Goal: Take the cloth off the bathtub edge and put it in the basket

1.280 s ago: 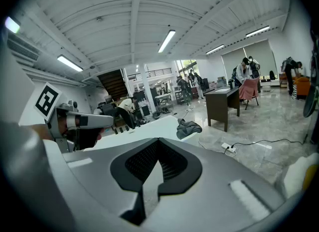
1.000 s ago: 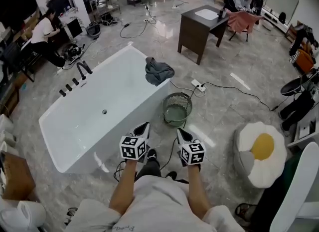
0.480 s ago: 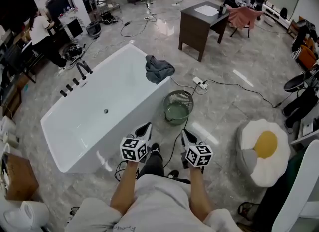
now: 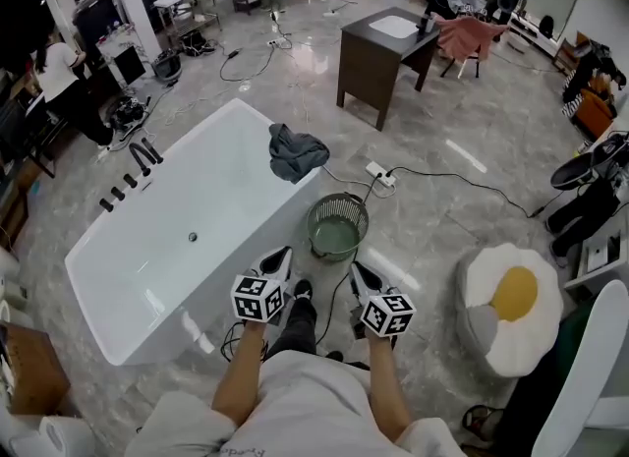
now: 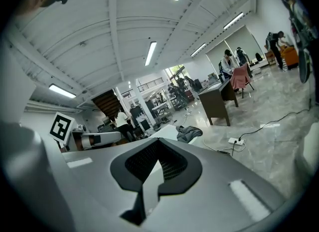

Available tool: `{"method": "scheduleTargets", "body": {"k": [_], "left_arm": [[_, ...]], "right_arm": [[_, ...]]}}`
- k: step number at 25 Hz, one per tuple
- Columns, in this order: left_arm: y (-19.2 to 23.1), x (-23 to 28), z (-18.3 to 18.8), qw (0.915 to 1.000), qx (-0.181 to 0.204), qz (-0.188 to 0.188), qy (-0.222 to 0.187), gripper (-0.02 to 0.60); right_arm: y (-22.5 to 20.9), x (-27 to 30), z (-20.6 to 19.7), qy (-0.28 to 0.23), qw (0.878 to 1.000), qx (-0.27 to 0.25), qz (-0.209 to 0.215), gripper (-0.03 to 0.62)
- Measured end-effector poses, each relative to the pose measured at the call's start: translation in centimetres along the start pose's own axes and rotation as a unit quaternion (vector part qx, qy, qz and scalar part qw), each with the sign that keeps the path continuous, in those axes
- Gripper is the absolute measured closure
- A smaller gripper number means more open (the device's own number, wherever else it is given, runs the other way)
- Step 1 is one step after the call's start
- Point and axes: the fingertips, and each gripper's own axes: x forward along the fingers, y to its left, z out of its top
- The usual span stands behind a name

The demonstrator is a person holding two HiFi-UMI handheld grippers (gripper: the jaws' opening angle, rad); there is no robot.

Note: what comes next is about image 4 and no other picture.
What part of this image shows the white shelf unit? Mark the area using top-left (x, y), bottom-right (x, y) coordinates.
top-left (563, 233), bottom-right (625, 294)

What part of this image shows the person's white shirt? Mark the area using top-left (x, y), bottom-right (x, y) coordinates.
top-left (130, 349), bottom-right (468, 457)

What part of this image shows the black equipment pile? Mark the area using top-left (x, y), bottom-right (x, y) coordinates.
top-left (106, 95), bottom-right (151, 132)

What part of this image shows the fried egg shaped cushion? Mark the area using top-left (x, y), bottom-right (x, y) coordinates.
top-left (454, 242), bottom-right (565, 378)

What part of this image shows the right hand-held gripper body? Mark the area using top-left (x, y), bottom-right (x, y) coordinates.
top-left (351, 272), bottom-right (418, 348)

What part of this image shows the white chair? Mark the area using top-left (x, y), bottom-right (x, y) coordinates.
top-left (543, 278), bottom-right (629, 457)

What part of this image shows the person's left forearm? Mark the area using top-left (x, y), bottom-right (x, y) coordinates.
top-left (211, 320), bottom-right (270, 428)

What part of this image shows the white paper roll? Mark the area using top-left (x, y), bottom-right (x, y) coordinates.
top-left (0, 413), bottom-right (97, 457)

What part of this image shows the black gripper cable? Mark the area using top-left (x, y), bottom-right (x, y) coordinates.
top-left (314, 272), bottom-right (351, 348)
top-left (219, 321), bottom-right (247, 363)

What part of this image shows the folding chair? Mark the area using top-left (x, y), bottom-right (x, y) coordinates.
top-left (439, 51), bottom-right (486, 81)

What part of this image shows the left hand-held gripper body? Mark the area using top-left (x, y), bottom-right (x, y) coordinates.
top-left (231, 250), bottom-right (291, 324)

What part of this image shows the black cup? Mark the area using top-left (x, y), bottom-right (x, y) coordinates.
top-left (415, 12), bottom-right (436, 43)

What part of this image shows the long black cable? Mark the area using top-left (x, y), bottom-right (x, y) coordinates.
top-left (382, 165), bottom-right (547, 220)

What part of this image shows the dark wooden desk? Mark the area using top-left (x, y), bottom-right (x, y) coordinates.
top-left (336, 6), bottom-right (441, 132)

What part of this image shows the black hand shower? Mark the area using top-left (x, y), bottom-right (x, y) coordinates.
top-left (141, 139), bottom-right (164, 165)

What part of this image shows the orange bag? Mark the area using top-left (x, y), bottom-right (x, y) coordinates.
top-left (572, 90), bottom-right (618, 140)

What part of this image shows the brown wooden box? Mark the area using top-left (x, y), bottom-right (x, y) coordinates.
top-left (0, 321), bottom-right (73, 417)

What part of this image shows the grey cloth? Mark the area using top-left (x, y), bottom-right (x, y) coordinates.
top-left (267, 123), bottom-right (331, 185)

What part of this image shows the green plastic basket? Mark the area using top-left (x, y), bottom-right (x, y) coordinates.
top-left (307, 192), bottom-right (371, 263)

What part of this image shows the white bathtub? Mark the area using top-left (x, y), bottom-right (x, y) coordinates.
top-left (64, 97), bottom-right (323, 367)

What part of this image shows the person's black trousers leg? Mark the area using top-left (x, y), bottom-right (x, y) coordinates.
top-left (264, 297), bottom-right (318, 363)

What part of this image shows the black bathtub faucet spout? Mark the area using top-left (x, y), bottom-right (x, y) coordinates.
top-left (128, 142), bottom-right (152, 177)

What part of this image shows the pink cloth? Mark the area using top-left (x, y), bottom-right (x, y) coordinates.
top-left (435, 16), bottom-right (507, 62)

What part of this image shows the person's right forearm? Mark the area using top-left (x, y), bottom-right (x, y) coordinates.
top-left (366, 335), bottom-right (412, 442)

